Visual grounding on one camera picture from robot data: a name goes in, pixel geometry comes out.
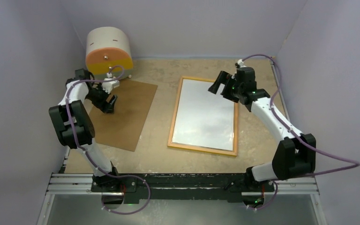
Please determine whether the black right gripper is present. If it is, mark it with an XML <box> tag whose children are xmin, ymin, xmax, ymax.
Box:
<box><xmin>208</xmin><ymin>72</ymin><xmax>243</xmax><ymax>104</ymax></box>

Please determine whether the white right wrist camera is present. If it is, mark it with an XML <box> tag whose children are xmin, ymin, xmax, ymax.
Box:
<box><xmin>235</xmin><ymin>59</ymin><xmax>246</xmax><ymax>68</ymax></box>

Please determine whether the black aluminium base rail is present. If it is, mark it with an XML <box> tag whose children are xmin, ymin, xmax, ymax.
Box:
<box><xmin>45</xmin><ymin>172</ymin><xmax>320</xmax><ymax>206</ymax></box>

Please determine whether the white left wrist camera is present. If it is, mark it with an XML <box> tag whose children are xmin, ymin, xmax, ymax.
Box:
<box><xmin>101</xmin><ymin>78</ymin><xmax>120</xmax><ymax>94</ymax></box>

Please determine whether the building and sky photo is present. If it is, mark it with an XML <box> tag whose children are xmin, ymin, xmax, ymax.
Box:
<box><xmin>171</xmin><ymin>79</ymin><xmax>237</xmax><ymax>152</ymax></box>

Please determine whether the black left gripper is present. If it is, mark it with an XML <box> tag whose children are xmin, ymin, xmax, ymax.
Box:
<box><xmin>85</xmin><ymin>83</ymin><xmax>117</xmax><ymax>113</ymax></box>

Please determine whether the yellow wooden picture frame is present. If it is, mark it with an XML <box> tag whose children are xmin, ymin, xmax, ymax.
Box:
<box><xmin>167</xmin><ymin>76</ymin><xmax>240</xmax><ymax>157</ymax></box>

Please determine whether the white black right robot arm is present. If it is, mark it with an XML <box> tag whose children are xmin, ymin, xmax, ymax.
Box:
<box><xmin>208</xmin><ymin>67</ymin><xmax>316</xmax><ymax>191</ymax></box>

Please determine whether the white orange yellow drawer cabinet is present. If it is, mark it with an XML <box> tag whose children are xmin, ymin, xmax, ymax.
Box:
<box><xmin>85</xmin><ymin>27</ymin><xmax>134</xmax><ymax>79</ymax></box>

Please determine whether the brown frame backing board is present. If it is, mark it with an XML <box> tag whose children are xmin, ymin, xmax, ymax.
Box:
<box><xmin>89</xmin><ymin>80</ymin><xmax>158</xmax><ymax>152</ymax></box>

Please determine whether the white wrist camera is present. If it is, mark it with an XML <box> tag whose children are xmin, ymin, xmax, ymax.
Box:
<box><xmin>235</xmin><ymin>59</ymin><xmax>246</xmax><ymax>68</ymax></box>
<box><xmin>101</xmin><ymin>78</ymin><xmax>120</xmax><ymax>94</ymax></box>

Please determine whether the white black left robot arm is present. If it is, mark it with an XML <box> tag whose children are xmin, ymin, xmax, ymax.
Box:
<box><xmin>48</xmin><ymin>68</ymin><xmax>121</xmax><ymax>192</ymax></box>

